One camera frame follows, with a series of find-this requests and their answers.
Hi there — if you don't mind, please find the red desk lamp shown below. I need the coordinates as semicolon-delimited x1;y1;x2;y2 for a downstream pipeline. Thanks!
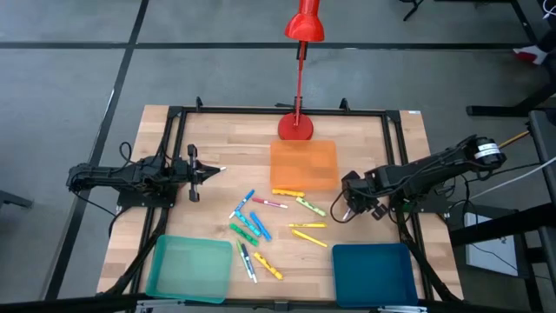
277;0;326;142

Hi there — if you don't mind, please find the teal Sharpie highlighter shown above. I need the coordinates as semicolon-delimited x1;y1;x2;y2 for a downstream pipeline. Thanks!
234;210;262;238

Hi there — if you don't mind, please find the orange translucent plastic bin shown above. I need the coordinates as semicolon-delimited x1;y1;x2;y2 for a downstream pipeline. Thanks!
268;138;340;192

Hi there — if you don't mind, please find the silver aluminium bracket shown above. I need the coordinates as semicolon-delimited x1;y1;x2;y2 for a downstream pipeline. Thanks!
136;298;186;313
376;305;429;313

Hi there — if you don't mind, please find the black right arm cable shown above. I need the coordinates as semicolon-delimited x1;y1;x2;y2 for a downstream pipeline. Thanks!
329;190;349;223

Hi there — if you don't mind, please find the black neighbouring desk frame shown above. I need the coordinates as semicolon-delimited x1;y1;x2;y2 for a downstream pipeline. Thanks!
467;0;556;118

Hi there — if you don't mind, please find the green thin dry-erase marker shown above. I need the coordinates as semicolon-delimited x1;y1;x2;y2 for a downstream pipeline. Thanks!
235;239;255;279

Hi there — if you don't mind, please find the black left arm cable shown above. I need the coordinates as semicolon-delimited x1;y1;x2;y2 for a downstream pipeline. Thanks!
118;141;134;164

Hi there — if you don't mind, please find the white floor box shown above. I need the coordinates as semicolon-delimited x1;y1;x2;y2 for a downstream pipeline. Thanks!
463;211;522;278

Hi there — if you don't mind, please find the black stand leg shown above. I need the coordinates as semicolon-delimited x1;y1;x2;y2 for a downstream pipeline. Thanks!
398;0;426;22

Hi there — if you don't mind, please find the black rig crossbar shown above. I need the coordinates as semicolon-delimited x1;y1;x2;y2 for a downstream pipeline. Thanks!
0;293;556;313

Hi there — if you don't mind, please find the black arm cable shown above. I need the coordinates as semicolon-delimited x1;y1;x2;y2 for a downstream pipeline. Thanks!
329;190;349;223
118;141;134;164

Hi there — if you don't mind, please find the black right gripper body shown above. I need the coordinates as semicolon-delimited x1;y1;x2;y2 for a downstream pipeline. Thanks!
341;170;390;222

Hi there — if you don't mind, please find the yellow Sharpie highlighter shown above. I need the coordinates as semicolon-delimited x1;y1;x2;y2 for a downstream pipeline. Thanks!
271;188;306;198
253;251;284;282

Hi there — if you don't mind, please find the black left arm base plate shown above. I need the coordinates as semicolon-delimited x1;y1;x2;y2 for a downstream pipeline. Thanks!
116;173;178;209

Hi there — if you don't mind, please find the green Sharpie highlighter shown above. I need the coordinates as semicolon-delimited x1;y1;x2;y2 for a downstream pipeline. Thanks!
228;223;260;247

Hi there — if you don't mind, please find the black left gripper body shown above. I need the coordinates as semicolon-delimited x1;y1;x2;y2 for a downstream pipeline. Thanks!
171;143;202;203

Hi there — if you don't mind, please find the light green highlighter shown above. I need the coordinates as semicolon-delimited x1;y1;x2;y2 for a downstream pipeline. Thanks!
295;196;328;217

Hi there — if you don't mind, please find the teal translucent plastic bin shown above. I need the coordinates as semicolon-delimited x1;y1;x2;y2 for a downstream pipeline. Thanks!
144;234;235;304

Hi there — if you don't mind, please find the blue highlighter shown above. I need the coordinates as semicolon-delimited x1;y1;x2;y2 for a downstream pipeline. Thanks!
248;210;273;243

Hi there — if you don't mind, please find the white cable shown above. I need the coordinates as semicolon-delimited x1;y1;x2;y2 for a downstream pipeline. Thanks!
470;156;556;200

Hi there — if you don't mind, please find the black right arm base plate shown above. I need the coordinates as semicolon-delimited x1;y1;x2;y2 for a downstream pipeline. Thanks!
390;182;449;215

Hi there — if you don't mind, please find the black rig beam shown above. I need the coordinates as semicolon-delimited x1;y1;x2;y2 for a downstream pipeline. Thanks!
448;203;556;248

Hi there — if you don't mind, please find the red thin dry-erase marker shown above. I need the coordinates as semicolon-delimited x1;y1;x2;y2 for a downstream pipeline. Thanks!
251;196;289;210

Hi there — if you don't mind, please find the person's shoe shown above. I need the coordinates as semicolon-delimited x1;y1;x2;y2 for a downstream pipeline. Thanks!
513;44;547;66

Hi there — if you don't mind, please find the person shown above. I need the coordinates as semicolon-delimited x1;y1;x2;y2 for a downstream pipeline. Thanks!
513;25;556;82

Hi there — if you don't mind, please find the dark chair base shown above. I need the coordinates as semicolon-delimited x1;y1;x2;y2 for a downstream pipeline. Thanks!
0;189;35;210

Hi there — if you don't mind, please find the black aluminium table frame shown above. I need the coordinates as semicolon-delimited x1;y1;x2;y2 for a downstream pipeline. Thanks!
97;96;464;305

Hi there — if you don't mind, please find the yellow extension cord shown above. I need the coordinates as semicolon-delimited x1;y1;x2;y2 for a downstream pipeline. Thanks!
498;130;532;150

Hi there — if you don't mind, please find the dark blue plastic bin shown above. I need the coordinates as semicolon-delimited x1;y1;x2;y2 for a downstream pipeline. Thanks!
331;242;420;309

